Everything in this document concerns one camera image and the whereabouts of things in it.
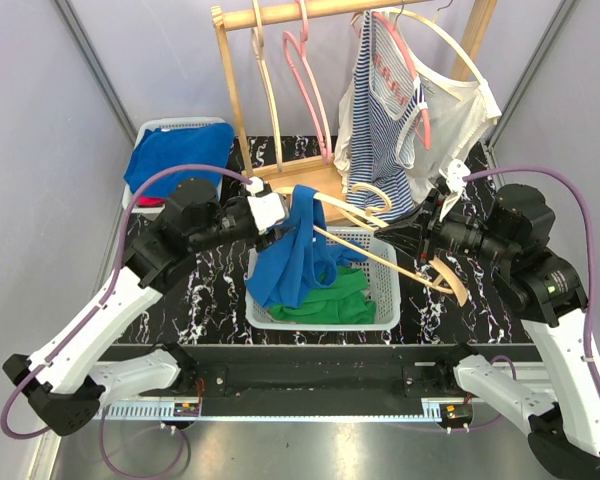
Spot white tank top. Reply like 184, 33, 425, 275
332, 7, 504, 204

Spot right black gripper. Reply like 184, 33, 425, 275
375, 187, 515, 267

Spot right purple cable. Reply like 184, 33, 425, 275
394, 165, 600, 436

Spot purple cable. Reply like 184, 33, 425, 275
0, 163, 271, 479
394, 165, 600, 436

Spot pink hanger under striped top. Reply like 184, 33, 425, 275
373, 11, 431, 150

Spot cream wooden hanger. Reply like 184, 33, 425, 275
269, 180, 471, 309

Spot pink hanger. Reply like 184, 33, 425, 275
373, 11, 431, 150
283, 0, 333, 165

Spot wooden clothes rack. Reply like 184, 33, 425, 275
211, 0, 497, 201

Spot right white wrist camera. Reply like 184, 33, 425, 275
439, 159, 471, 221

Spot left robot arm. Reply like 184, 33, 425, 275
3, 178, 289, 436

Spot green tank top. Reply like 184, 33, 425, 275
269, 267, 376, 325

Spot beige plastic hanger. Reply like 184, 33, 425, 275
251, 0, 283, 172

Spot blue tank top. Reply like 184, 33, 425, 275
246, 185, 366, 308

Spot pink red folded clothes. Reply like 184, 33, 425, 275
137, 196, 164, 208

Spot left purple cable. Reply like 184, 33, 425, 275
0, 163, 271, 479

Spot folded blue cloth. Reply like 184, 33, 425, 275
124, 122, 234, 193

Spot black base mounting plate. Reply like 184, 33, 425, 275
138, 343, 495, 417

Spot blue white striped top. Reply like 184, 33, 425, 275
347, 10, 418, 222

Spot cream hanger under white top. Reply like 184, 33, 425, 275
399, 10, 488, 85

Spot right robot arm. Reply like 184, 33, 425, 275
374, 184, 600, 479

